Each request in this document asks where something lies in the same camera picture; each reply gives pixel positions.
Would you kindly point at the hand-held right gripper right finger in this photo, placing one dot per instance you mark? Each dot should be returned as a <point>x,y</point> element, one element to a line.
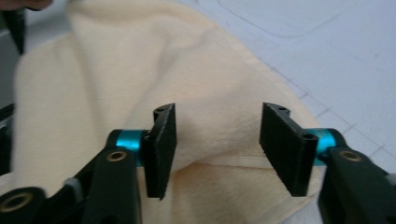
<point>289,155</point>

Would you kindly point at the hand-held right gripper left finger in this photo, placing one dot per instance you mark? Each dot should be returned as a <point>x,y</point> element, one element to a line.
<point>160,155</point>

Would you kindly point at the cream terry towel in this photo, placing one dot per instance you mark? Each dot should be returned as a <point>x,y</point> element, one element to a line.
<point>124,62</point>

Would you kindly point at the white grid mat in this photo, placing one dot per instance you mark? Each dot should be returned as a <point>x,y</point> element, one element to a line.
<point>327,46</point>

